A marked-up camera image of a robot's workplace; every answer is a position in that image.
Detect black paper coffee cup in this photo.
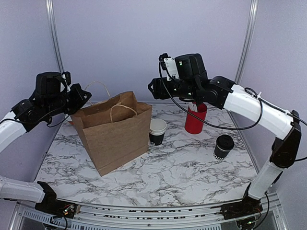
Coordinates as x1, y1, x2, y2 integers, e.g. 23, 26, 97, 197
213, 134, 235, 161

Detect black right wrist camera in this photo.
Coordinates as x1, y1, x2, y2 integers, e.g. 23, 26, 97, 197
158, 53, 207, 81

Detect right aluminium frame post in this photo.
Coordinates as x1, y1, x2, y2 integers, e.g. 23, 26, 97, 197
234, 0, 259, 84

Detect aluminium frame post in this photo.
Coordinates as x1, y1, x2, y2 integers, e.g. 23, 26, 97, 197
45, 0, 65, 73
234, 0, 259, 84

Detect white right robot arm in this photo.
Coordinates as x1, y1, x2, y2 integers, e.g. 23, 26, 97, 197
148, 76, 303, 215

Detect aluminium front rail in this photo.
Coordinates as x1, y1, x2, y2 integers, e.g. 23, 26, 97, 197
9, 193, 288, 230

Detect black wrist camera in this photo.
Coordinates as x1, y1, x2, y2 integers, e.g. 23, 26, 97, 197
158, 53, 207, 81
34, 71, 71, 100

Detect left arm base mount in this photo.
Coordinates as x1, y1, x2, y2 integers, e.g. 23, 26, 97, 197
35, 199, 77, 219

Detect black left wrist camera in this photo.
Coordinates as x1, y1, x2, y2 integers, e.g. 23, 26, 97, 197
34, 71, 71, 100

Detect left aluminium frame post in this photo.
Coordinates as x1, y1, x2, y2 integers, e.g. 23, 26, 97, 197
45, 0, 65, 73

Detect brown paper bag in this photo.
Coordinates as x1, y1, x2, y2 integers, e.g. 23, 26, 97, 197
71, 91, 152, 176

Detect stacked black paper cups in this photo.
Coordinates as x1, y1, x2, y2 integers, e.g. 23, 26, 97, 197
149, 118, 167, 146

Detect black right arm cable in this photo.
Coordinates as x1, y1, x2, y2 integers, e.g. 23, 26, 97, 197
158, 54, 307, 162

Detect white wrapped stirrers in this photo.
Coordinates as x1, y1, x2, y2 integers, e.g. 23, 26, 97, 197
189, 102, 198, 112

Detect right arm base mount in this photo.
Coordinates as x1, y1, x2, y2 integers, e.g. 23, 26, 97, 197
220, 200, 263, 220

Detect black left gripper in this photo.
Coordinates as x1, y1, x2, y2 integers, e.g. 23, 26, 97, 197
44, 83, 92, 117

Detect black plastic cup lid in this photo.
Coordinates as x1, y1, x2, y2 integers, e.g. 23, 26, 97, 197
216, 134, 235, 151

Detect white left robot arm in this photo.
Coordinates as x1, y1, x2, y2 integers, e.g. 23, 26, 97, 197
0, 83, 91, 213

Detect red plastic cup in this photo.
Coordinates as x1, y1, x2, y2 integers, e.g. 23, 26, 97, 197
185, 103, 207, 135

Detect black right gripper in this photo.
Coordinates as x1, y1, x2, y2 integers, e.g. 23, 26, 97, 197
147, 77, 199, 101

